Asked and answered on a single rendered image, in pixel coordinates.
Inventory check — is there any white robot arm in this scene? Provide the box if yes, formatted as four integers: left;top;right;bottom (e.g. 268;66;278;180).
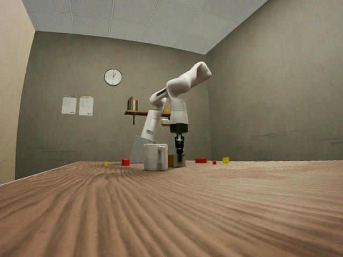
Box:
141;62;212;140

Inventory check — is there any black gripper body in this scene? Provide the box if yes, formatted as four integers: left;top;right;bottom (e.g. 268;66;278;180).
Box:
170;123;188;139

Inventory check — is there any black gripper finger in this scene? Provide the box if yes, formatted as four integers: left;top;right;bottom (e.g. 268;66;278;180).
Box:
175;135;184;163

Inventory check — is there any white mug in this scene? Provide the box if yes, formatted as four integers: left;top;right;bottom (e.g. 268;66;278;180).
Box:
144;144;168;171

